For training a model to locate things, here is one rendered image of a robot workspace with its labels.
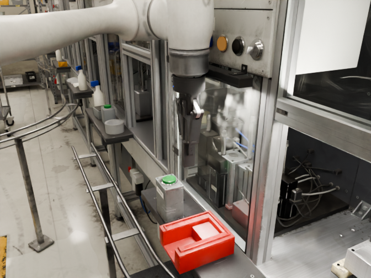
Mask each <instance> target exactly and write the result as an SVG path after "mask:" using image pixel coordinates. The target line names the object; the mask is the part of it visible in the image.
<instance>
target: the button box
mask: <svg viewBox="0 0 371 278"><path fill-rule="evenodd" d="M169 175H172V176H174V177H176V176H175V175H174V174H169ZM164 176H166V175H164ZM164 176H161V177H156V178H155V180H156V197H157V212H158V213H159V214H160V216H161V217H162V218H163V220H164V221H165V223H170V222H173V221H176V220H180V219H183V218H184V216H183V201H184V198H183V187H184V185H183V184H182V183H181V182H180V181H179V180H178V179H177V178H176V182H175V183H173V184H165V183H164V182H163V181H162V178H163V177H164Z"/></svg>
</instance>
